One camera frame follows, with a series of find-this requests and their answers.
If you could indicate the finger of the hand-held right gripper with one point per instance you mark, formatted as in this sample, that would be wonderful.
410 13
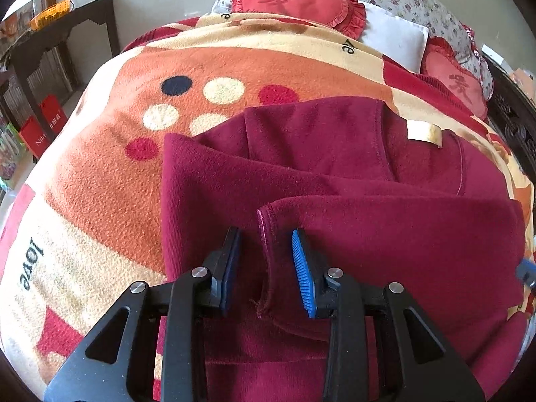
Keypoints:
526 272

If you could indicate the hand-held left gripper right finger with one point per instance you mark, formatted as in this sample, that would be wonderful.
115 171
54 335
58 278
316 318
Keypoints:
303 272

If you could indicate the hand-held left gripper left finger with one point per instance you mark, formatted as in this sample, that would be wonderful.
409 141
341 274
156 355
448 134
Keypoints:
230 270

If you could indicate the maroon fleece garment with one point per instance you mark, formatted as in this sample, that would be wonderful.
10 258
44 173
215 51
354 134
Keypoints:
377 238

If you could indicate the dark carved wooden furniture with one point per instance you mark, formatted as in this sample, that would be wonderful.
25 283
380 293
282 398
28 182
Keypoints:
515 121

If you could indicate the printed fleece blanket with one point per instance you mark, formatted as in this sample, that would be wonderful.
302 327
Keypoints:
104 176

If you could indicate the pastel boxes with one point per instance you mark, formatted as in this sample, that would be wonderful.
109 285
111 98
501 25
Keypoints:
523 77

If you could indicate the red heart-shaped pillow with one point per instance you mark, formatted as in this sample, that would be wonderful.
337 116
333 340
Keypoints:
456 83
293 0

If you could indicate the red paper bag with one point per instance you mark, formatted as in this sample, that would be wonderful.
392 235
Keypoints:
35 136
52 113

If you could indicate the green packaging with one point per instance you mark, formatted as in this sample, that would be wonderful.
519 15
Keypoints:
10 155

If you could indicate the white pillow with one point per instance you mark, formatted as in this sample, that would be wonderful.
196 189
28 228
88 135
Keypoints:
398 33

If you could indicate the dark wooden table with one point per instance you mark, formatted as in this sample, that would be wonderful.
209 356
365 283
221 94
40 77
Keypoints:
63 29

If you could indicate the yellow plastic basket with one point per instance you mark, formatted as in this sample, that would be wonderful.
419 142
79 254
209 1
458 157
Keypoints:
50 13

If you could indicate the orange gift boxes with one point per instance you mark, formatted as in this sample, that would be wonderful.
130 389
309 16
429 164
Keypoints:
12 27

